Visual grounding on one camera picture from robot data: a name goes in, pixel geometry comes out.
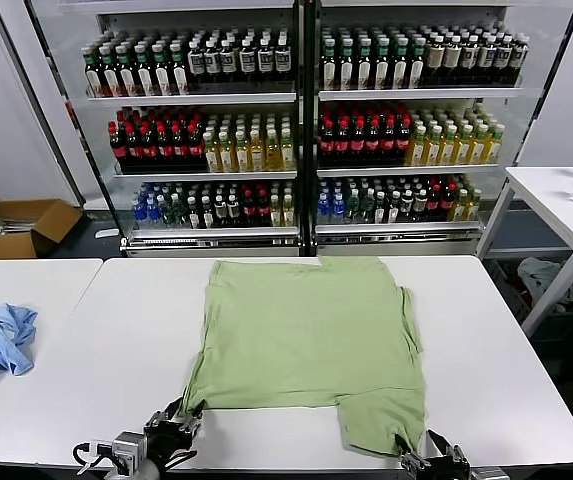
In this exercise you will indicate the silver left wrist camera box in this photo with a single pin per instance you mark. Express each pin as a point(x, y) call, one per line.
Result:
point(128, 450)

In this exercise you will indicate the green-cap yellow juice bottle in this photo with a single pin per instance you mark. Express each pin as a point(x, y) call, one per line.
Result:
point(242, 153)
point(211, 154)
point(480, 147)
point(450, 148)
point(434, 148)
point(465, 148)
point(496, 147)
point(418, 148)
point(257, 153)
point(272, 153)
point(287, 153)
point(226, 154)

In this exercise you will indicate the small red-cap cola bottle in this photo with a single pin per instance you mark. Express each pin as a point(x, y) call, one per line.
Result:
point(448, 204)
point(263, 210)
point(249, 210)
point(434, 204)

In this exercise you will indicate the small yellow juice bottle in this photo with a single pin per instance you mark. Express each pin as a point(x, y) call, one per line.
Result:
point(473, 206)
point(288, 212)
point(461, 206)
point(276, 212)

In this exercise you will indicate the small white flat object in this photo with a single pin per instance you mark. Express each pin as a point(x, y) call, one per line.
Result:
point(107, 233)

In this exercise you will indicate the white-cap dark bottle beige label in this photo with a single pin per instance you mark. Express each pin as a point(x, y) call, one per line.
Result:
point(434, 57)
point(451, 57)

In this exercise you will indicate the small green-cap tea bottle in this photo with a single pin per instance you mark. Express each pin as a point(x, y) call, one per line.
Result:
point(207, 213)
point(193, 213)
point(394, 209)
point(381, 209)

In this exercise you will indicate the glass-sided drinks display shelf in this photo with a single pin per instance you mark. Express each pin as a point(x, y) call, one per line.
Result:
point(416, 94)
point(191, 97)

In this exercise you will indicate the small blue water bottle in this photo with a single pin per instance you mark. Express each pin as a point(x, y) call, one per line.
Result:
point(338, 208)
point(138, 212)
point(323, 208)
point(152, 212)

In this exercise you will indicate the small bottle beige label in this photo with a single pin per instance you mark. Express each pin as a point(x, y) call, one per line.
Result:
point(234, 212)
point(221, 212)
point(420, 206)
point(407, 206)

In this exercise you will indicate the white side table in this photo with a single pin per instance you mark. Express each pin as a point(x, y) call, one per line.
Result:
point(546, 200)

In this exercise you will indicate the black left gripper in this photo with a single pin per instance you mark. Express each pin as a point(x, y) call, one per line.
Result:
point(168, 445)

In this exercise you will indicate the light green polo shirt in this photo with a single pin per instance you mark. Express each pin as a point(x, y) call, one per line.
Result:
point(306, 330)

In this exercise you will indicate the small clear green-tinted bottle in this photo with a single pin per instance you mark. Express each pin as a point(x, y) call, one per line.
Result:
point(179, 212)
point(353, 207)
point(166, 212)
point(367, 207)

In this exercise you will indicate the green-cap dark bottle white label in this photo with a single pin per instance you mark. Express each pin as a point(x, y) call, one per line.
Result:
point(162, 73)
point(417, 66)
point(127, 74)
point(327, 67)
point(382, 66)
point(346, 67)
point(91, 75)
point(109, 75)
point(400, 66)
point(179, 72)
point(144, 74)
point(364, 67)

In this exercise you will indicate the grey-white cloth pile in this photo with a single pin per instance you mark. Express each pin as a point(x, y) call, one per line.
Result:
point(546, 280)

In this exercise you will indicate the white-cap dark bottle navy label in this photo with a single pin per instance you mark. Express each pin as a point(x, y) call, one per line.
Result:
point(246, 60)
point(229, 60)
point(486, 56)
point(468, 57)
point(282, 59)
point(503, 56)
point(519, 56)
point(264, 60)
point(195, 61)
point(212, 61)

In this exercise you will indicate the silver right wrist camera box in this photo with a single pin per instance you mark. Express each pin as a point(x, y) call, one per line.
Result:
point(488, 475)

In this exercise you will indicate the grey metal bars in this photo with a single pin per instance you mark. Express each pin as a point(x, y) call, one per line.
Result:
point(13, 225)

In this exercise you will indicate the open cardboard box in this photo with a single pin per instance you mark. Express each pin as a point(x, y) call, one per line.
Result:
point(51, 220)

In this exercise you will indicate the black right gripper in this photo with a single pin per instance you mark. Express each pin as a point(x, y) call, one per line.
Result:
point(441, 474)

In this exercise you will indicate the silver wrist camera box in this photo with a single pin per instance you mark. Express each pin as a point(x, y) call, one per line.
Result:
point(128, 450)
point(488, 475)

